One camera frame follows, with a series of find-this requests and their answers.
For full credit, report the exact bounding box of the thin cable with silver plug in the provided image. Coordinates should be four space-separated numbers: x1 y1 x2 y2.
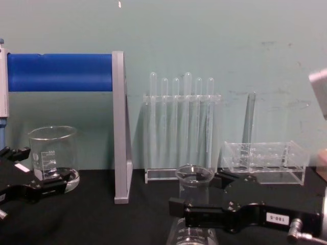
286 217 327 245

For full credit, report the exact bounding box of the blue foam roll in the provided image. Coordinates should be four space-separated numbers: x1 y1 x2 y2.
7 53 113 93

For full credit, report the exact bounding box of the black table cloth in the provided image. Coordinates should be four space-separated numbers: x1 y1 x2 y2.
0 165 327 245

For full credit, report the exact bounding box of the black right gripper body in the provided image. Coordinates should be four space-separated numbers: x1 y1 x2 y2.
221 175 321 235

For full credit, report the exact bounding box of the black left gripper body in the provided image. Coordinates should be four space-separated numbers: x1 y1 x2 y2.
0 152 36 204

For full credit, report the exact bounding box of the glass beaker with markings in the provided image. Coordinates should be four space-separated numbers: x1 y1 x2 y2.
27 126 81 194

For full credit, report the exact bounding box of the glass conical flask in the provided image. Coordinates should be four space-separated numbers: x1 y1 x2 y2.
165 164 218 245

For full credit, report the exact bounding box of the clear acrylic test tube rack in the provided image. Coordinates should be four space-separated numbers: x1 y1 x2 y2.
220 140 312 185

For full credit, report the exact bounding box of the clear plastic dropper pipette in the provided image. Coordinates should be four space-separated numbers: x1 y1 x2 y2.
172 77 179 164
149 71 157 164
160 77 169 164

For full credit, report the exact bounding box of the clear acrylic pipette rack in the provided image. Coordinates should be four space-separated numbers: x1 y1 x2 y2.
144 94 222 184

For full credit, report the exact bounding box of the glass test tube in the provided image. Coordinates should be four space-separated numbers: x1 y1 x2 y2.
242 91 257 157

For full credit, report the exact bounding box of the grey stand frame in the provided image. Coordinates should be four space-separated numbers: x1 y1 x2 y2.
111 51 134 205

